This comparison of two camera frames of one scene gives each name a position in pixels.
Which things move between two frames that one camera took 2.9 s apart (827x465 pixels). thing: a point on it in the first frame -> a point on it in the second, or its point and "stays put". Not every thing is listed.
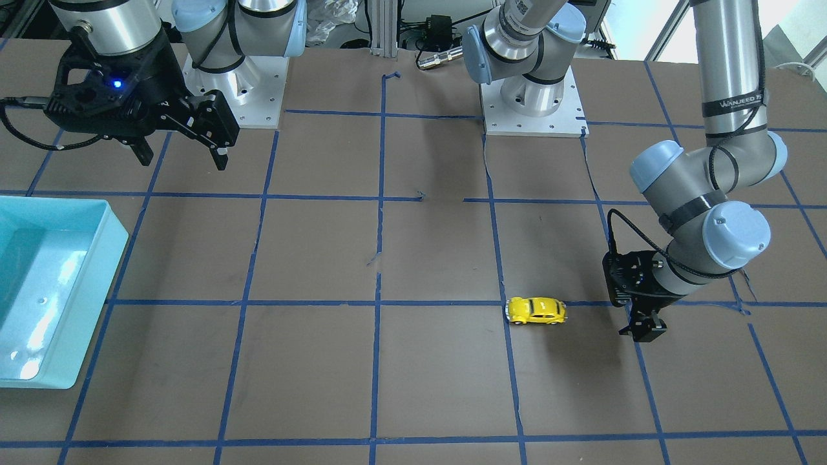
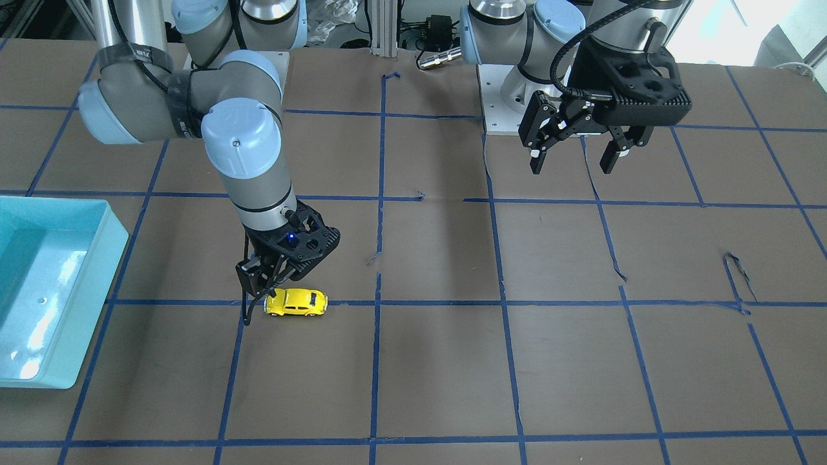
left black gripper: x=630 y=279 -> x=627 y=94
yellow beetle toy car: x=522 y=310 -> x=296 y=301
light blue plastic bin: x=58 y=259 stays put
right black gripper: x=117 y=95 -> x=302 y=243
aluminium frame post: x=384 y=28 stays put
